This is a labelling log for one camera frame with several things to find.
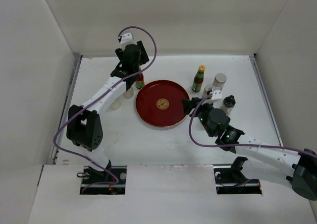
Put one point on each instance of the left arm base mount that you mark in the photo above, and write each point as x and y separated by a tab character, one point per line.
98	183

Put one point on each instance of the sauce bottle yellow cap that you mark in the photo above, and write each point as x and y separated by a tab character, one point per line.
198	79
140	81

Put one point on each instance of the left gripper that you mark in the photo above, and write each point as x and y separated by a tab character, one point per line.
143	58

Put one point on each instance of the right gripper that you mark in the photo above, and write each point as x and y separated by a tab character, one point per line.
188	105

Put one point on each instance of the red round tray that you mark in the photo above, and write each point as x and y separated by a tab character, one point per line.
159	103

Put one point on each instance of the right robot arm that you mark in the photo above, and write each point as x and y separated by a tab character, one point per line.
290	167

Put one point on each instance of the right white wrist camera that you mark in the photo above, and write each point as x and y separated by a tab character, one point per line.
215	95

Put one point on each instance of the black pump sugar jar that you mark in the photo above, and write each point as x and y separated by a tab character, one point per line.
116	104

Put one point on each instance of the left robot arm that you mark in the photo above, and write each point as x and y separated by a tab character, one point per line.
86	130

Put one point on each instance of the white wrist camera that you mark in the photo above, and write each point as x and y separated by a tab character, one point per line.
215	95
126	39

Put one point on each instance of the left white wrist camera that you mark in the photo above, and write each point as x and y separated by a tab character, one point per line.
126	39

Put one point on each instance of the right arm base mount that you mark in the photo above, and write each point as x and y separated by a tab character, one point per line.
230	181

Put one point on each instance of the black pump jar brown powder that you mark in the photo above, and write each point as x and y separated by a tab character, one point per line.
228	104

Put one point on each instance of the silver lid bead jar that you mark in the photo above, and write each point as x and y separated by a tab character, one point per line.
219	80

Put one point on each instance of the clear lid sugar jar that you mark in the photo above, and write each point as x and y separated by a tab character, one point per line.
129	93

